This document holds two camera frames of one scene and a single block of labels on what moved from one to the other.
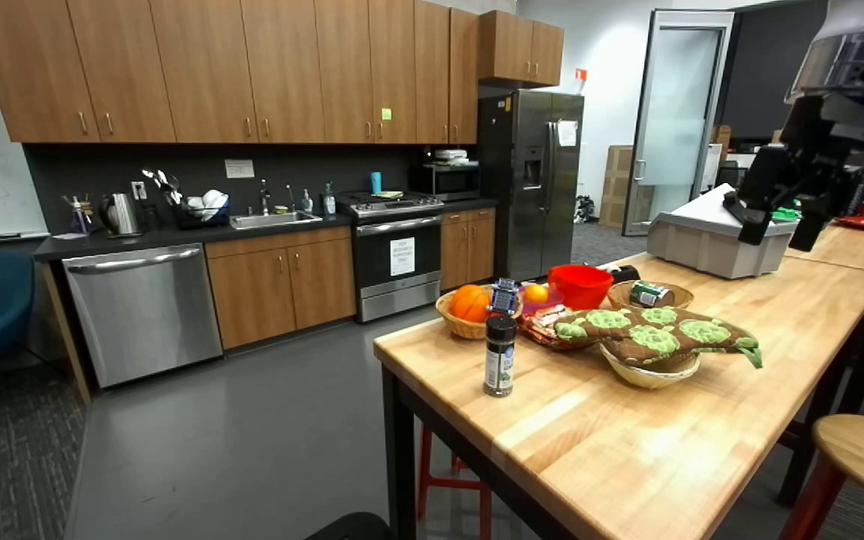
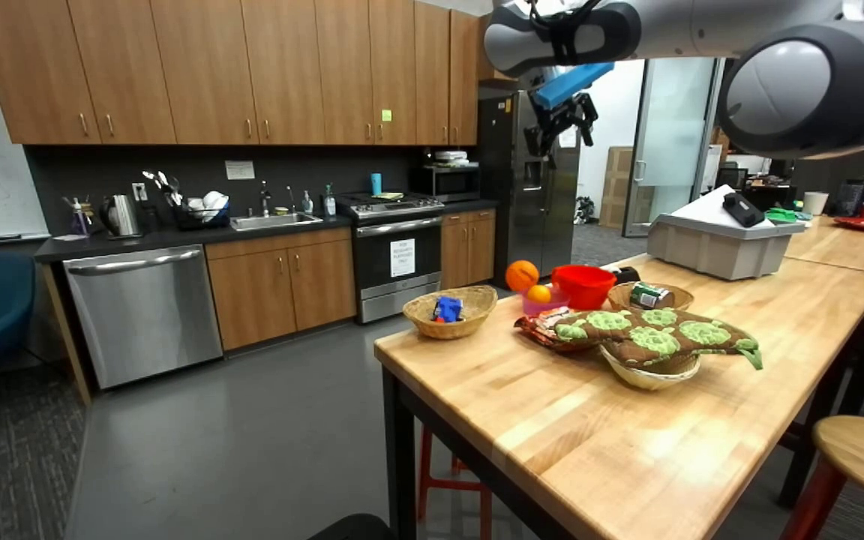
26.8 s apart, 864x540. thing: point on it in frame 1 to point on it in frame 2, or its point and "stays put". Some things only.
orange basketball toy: (471, 300) to (521, 275)
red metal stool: (429, 482) stays put
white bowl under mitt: (648, 377) stays put
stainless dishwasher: (145, 309) stays put
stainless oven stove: (397, 257) stays put
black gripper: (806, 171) to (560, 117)
